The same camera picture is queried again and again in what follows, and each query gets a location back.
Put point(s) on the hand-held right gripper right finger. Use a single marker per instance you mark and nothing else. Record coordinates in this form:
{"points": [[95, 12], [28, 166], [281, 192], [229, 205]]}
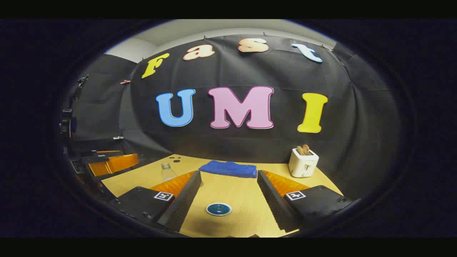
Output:
{"points": [[273, 200]]}

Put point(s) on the clear plastic water bottle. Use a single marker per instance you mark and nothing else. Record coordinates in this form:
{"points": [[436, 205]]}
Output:
{"points": [[167, 174]]}

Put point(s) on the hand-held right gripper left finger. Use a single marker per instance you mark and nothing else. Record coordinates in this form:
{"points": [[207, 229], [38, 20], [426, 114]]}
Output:
{"points": [[180, 203]]}

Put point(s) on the white teacup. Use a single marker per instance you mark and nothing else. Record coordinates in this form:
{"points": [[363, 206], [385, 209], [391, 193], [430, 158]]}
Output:
{"points": [[207, 210]]}

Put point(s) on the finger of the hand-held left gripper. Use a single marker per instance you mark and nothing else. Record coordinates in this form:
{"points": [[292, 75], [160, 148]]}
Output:
{"points": [[114, 164], [93, 146]]}

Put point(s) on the folded blue towel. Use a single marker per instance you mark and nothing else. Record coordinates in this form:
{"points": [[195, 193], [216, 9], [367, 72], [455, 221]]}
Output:
{"points": [[228, 169]]}

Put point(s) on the black backdrop cloth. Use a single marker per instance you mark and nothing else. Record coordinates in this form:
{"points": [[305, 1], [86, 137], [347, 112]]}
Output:
{"points": [[250, 71]]}

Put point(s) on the white toaster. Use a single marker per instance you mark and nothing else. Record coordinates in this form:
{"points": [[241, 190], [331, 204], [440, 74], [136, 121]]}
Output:
{"points": [[302, 165]]}

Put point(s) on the brown bread slice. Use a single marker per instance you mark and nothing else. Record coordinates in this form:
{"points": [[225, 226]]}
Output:
{"points": [[306, 149], [300, 150]]}

